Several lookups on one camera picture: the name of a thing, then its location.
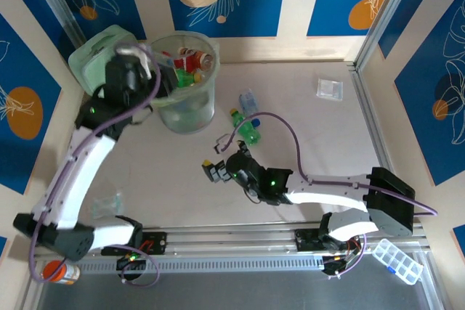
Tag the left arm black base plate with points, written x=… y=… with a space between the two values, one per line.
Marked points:
x=156 y=242

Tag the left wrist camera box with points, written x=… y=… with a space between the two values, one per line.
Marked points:
x=129 y=50

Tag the red yellow label bottle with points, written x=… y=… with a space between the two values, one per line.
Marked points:
x=186 y=59

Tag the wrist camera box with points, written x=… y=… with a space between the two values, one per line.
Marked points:
x=129 y=50
x=219 y=143

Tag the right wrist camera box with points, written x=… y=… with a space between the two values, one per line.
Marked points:
x=219 y=143

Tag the clear compartment organiser box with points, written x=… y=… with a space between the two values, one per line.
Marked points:
x=397 y=261

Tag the crushed clear bottle blue label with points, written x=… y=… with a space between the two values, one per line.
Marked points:
x=248 y=101

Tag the small clear plastic box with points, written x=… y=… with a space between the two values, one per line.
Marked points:
x=329 y=88

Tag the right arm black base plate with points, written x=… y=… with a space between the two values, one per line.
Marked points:
x=305 y=239

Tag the left base control board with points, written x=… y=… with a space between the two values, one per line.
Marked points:
x=130 y=261

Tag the pale green lunch box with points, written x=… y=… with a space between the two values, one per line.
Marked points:
x=91 y=59

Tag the orange label bottle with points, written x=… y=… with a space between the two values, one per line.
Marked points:
x=204 y=60

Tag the aluminium table side rail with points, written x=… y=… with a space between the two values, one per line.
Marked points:
x=365 y=117

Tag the right base control board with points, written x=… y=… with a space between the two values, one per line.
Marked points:
x=336 y=264

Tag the translucent bin with green liner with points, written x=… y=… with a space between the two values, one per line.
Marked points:
x=189 y=114

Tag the aluminium frame post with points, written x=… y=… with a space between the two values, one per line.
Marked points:
x=58 y=1
x=381 y=16

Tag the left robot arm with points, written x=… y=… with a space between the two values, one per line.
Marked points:
x=80 y=172

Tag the green bottle yellow cap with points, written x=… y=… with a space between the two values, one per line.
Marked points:
x=248 y=132
x=185 y=79

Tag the aluminium mounting rail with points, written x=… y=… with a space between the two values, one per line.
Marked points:
x=236 y=232

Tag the jar with orange lid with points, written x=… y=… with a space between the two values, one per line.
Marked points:
x=58 y=273

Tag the base control board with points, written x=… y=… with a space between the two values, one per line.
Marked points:
x=130 y=261
x=336 y=264

